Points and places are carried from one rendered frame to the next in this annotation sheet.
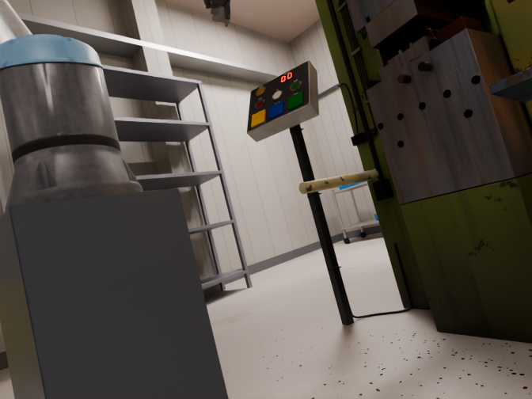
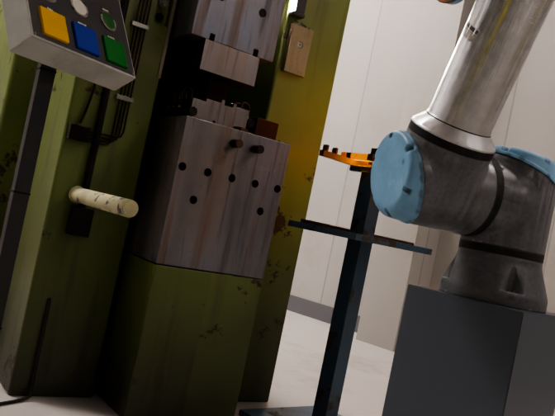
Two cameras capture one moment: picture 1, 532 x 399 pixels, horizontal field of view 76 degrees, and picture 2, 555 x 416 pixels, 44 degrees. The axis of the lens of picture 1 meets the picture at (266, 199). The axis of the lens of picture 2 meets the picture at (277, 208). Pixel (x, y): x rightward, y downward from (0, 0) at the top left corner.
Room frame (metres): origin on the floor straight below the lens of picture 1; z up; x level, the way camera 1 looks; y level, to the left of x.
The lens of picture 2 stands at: (0.94, 1.53, 0.66)
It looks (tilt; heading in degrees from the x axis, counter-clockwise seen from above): 1 degrees up; 270
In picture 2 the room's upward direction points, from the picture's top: 12 degrees clockwise
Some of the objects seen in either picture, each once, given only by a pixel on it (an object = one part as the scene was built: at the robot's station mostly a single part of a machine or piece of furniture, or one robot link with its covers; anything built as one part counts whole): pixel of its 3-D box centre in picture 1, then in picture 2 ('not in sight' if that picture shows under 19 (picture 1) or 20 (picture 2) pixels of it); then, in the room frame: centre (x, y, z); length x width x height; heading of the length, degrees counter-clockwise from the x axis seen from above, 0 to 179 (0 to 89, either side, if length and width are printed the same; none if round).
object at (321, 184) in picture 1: (342, 180); (101, 200); (1.42, -0.33, 0.62); 0.44 x 0.05 x 0.05; 123
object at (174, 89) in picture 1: (164, 192); not in sight; (3.16, 0.90, 1.08); 1.14 x 0.48 x 2.16; 136
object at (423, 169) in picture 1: (470, 123); (187, 194); (1.26, -0.81, 0.69); 0.56 x 0.38 x 0.45; 123
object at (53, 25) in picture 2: (259, 119); (52, 26); (1.55, -0.06, 1.01); 0.07 x 0.05 x 0.07; 58
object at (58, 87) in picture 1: (59, 102); (506, 199); (0.54, 0.29, 0.79); 0.17 x 0.15 x 0.18; 22
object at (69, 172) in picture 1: (76, 181); (495, 273); (0.53, 0.28, 0.65); 0.19 x 0.19 x 0.10
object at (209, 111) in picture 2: (435, 64); (191, 114); (1.30, -0.77, 0.96); 0.42 x 0.20 x 0.09; 123
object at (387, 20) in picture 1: (423, 26); (200, 68); (1.30, -0.77, 1.12); 0.42 x 0.20 x 0.10; 123
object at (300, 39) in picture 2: not in sight; (297, 50); (0.99, -0.87, 1.27); 0.09 x 0.02 x 0.17; 33
